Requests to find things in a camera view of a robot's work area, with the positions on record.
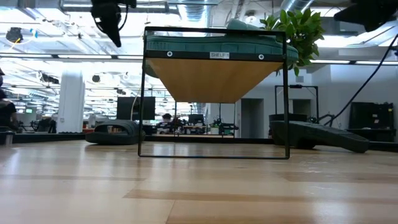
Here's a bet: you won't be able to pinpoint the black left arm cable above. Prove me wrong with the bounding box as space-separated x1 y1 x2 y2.
119 4 130 32

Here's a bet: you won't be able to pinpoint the black background robot arms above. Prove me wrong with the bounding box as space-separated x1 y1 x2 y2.
211 123 239 136

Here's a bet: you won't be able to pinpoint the black metal rack frame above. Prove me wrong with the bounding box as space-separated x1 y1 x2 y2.
275 84 320 114

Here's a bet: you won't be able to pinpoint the wooden shelf with black frame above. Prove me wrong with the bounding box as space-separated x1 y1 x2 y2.
137 26 291 160

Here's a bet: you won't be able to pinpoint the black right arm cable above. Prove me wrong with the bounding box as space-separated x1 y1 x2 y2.
323 34 398 127

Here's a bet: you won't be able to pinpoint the black cabinet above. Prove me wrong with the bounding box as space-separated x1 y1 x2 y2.
348 101 396 142

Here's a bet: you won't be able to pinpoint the green leafy plant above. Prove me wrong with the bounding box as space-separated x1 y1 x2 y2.
259 8 326 77

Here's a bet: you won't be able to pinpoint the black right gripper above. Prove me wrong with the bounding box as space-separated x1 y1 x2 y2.
334 0 398 32

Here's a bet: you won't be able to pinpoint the black background monitor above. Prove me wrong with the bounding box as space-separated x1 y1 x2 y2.
116 96 156 121

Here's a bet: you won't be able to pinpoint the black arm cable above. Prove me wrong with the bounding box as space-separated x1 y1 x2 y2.
119 4 130 32
323 34 398 127

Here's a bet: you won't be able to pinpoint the silver ventilation duct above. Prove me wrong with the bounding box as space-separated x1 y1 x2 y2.
177 0 218 29

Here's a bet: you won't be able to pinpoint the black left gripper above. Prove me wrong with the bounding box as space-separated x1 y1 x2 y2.
90 0 137 48

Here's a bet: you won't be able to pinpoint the white building column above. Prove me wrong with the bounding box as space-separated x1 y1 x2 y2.
57 70 85 134

